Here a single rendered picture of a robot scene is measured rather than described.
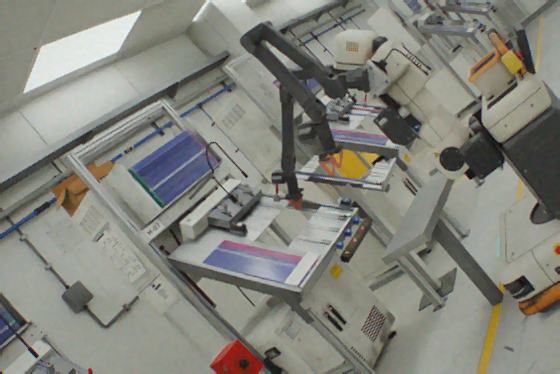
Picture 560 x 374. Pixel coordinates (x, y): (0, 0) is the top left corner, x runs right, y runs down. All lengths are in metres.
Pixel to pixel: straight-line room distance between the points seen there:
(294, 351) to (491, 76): 1.49
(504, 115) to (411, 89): 0.41
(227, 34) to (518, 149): 4.46
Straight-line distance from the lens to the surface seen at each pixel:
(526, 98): 1.90
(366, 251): 3.87
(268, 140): 3.75
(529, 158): 1.96
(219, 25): 5.99
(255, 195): 2.86
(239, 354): 2.11
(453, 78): 6.90
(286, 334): 2.53
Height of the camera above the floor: 1.19
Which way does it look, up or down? 3 degrees down
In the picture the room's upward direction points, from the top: 43 degrees counter-clockwise
